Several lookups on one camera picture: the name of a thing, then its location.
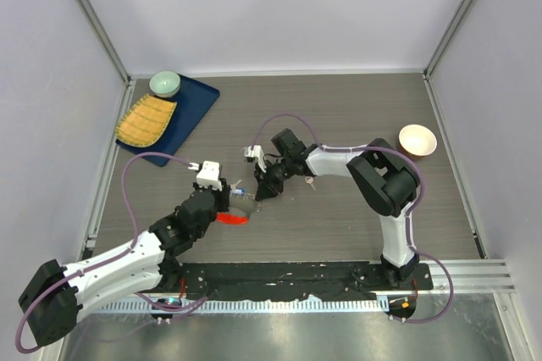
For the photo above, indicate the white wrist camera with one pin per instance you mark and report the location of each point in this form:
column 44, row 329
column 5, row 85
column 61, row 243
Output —
column 255, row 154
column 208, row 174

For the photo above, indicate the silver key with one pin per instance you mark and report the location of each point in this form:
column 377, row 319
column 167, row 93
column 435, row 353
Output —
column 310, row 181

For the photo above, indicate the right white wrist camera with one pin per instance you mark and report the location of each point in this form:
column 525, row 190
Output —
column 255, row 154

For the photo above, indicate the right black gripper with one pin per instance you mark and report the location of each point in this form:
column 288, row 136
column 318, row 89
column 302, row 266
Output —
column 268, row 188

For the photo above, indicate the grey keyring holder red handle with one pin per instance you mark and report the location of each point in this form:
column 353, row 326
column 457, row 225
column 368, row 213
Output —
column 240, row 210

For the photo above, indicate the left aluminium frame post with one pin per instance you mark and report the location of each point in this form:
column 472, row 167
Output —
column 102, row 36

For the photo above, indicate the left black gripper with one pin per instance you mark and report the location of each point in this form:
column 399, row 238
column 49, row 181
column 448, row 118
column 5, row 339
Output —
column 223, row 196

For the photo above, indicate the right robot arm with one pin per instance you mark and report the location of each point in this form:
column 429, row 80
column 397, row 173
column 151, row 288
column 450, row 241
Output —
column 384, row 177

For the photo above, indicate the white brown bowl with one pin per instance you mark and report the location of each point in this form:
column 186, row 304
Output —
column 417, row 141

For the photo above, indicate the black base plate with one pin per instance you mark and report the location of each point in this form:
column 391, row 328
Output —
column 289, row 281

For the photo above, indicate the blue key tag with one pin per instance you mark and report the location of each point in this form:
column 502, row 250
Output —
column 239, row 191

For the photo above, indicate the slotted cable duct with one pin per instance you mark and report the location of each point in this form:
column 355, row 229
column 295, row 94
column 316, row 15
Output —
column 135, row 305

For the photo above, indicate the green ceramic bowl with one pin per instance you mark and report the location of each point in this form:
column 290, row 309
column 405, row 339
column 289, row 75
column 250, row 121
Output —
column 165, row 84

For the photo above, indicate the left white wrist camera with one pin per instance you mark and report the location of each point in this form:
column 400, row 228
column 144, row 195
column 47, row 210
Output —
column 208, row 174

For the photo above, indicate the right aluminium frame post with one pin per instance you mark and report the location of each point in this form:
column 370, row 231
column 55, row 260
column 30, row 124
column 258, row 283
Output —
column 456, row 22

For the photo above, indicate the yellow woven mat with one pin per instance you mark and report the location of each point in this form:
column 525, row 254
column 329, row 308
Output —
column 145, row 122

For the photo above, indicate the aluminium frame post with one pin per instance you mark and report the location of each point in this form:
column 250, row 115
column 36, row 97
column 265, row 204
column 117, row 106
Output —
column 456, row 22
column 102, row 36

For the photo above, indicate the blue tray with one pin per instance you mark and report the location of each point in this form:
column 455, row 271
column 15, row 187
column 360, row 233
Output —
column 194, row 99

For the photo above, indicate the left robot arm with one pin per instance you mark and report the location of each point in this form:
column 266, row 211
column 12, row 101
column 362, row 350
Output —
column 58, row 297

